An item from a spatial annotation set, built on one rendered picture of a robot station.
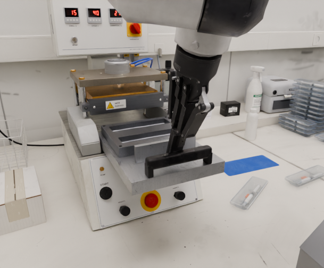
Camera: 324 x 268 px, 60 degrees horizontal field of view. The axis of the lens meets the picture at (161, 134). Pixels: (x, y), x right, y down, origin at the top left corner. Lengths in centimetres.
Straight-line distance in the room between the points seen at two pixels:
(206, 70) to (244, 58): 136
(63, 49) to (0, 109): 50
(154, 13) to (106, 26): 72
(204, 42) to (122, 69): 50
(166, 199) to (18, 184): 41
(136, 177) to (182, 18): 34
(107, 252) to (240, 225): 35
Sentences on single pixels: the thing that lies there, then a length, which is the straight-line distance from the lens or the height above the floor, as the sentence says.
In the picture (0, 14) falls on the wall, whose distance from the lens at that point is 135.
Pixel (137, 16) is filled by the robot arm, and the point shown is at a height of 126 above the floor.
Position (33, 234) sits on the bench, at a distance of 83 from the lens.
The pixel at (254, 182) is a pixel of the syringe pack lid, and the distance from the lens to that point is 97.
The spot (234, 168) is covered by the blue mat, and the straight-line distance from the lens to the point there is 109.
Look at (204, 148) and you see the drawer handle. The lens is 60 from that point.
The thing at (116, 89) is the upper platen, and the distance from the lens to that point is 92.
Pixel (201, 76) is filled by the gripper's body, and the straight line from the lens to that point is 46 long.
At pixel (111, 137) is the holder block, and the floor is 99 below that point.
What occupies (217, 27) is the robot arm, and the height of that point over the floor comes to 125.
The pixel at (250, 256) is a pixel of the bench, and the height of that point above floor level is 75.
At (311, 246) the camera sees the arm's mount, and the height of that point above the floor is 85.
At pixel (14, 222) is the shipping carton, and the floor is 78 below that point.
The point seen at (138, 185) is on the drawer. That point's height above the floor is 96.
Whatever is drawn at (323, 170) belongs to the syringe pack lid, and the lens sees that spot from 114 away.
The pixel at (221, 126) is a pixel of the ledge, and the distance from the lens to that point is 138.
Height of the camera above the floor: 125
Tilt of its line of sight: 21 degrees down
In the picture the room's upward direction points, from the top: straight up
